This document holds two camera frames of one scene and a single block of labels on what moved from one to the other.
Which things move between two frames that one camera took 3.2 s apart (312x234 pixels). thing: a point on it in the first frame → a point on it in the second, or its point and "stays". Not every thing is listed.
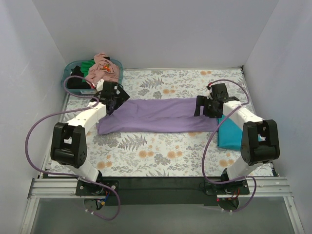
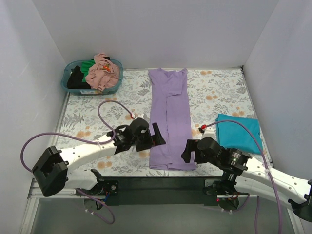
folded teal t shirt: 229,135 stays
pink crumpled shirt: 104,68 stays
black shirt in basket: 76,82 stays
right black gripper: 204,107 → 193,153
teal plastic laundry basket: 67,68 stays
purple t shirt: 156,115 → 169,108
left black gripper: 119,98 → 151,138
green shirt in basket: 85,67 stays
